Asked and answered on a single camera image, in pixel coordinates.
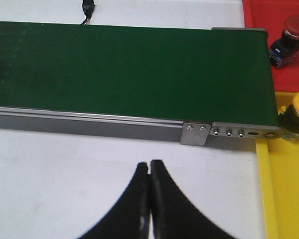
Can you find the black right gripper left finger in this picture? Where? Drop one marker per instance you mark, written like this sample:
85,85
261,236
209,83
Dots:
129,217

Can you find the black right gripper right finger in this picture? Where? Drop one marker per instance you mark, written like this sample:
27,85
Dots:
174,216

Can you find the red mushroom push button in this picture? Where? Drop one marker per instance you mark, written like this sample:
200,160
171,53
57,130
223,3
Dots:
284,50

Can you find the yellow plastic tray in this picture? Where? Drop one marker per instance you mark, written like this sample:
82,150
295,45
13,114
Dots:
278,161

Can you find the green conveyor belt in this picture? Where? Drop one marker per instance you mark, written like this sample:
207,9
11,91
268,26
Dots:
218,75

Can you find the yellow mushroom push button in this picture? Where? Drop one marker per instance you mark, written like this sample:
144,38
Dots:
289,120

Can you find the red plastic tray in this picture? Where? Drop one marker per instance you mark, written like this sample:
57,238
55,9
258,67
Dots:
271,15

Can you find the black photoelectric sensor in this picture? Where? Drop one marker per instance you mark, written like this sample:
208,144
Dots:
88,7

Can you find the metal rail bracket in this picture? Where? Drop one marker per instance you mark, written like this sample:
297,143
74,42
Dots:
195,134

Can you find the aluminium conveyor side rail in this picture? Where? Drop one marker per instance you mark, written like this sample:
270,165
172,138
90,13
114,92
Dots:
90,124

